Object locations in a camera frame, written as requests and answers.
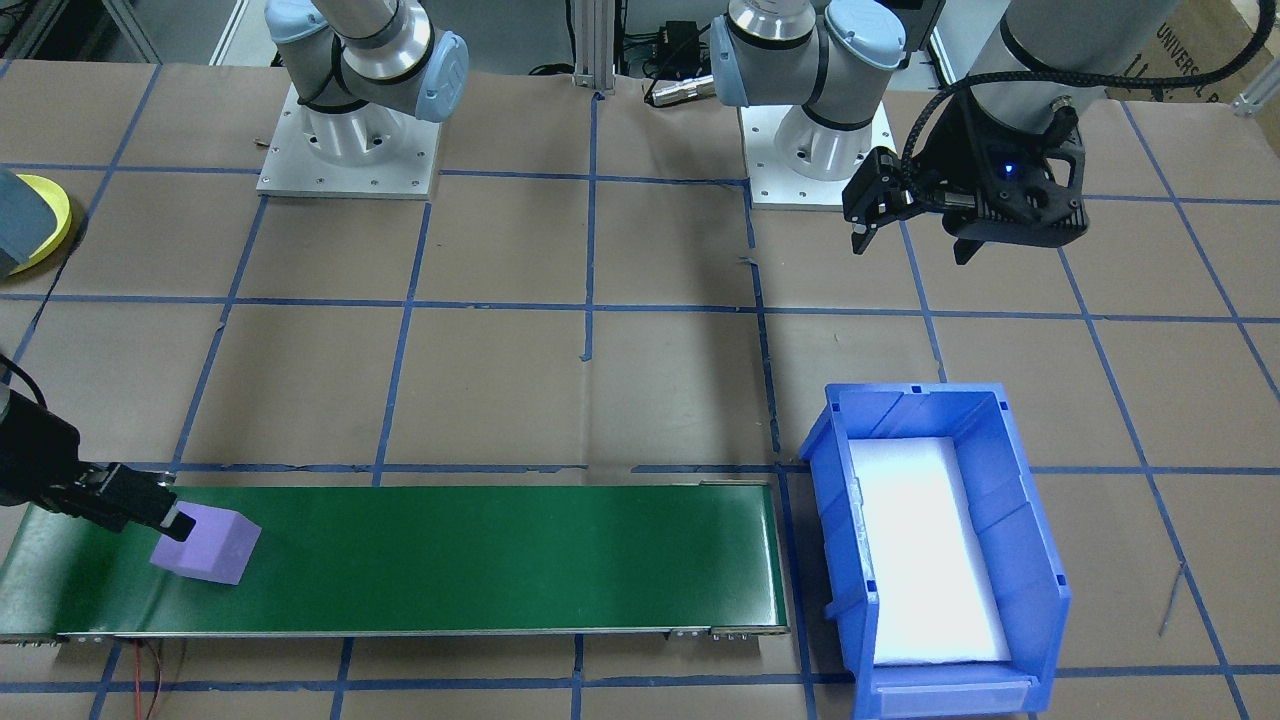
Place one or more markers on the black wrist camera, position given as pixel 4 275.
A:
pixel 1020 222

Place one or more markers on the silver cylinder connector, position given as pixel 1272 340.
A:
pixel 682 92

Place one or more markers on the white foam pad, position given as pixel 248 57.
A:
pixel 930 550

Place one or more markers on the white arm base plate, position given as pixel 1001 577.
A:
pixel 400 180
pixel 770 190

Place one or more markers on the brown cardboard box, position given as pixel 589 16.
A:
pixel 1200 60

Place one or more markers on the blue plastic bin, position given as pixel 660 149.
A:
pixel 1035 590

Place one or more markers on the purple foam block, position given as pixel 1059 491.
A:
pixel 215 550

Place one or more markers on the green conveyor belt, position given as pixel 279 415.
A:
pixel 450 560

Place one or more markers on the yellow plate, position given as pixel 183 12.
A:
pixel 55 215

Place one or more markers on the aluminium profile bar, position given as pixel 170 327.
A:
pixel 1260 100

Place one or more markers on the small black adapter box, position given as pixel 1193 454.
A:
pixel 680 40

